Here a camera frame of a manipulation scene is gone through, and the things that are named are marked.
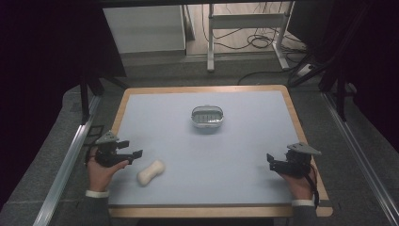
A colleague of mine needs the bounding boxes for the white cabinet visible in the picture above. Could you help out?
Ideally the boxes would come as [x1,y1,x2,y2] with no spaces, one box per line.
[103,4,187,55]

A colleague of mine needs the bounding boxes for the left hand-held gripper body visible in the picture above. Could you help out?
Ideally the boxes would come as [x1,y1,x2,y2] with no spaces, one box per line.
[93,130,130,169]

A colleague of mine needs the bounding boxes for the black metal stand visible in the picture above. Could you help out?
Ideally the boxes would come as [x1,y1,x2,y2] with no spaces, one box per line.
[318,67,359,122]
[78,70,129,126]

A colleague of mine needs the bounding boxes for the white power strip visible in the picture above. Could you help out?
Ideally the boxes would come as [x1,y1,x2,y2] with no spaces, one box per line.
[296,63,315,78]

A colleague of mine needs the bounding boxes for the person's left hand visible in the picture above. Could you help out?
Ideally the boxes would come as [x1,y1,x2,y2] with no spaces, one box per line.
[87,148,130,193]

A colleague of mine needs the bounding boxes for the wooden table with blue top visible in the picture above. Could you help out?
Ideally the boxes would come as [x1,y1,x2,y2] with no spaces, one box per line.
[107,84,334,218]

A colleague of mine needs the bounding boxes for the black floor cables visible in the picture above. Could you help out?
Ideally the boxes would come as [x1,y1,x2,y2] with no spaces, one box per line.
[200,2,310,87]

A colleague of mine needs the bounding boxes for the aluminium rail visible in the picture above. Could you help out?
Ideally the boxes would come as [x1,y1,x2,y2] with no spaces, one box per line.
[322,91,399,226]
[32,94,104,226]

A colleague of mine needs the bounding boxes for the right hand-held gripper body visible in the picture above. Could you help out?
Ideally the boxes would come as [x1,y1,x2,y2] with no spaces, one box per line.
[282,141,323,179]

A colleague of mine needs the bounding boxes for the person's right hand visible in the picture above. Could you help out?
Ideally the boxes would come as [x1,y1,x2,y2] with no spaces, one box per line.
[278,164,318,202]

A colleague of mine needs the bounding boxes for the cream dumbbell-shaped toy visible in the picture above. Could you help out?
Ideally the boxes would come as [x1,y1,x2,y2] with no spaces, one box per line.
[136,159,167,187]

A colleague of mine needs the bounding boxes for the dark curtain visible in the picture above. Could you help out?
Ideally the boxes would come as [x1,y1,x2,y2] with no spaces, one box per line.
[0,0,127,211]
[286,0,399,153]

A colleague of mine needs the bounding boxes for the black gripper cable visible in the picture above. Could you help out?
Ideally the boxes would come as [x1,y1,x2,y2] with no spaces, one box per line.
[303,163,321,211]

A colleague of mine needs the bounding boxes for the white metal desk frame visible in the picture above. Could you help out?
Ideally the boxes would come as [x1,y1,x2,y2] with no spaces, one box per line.
[206,1,295,73]

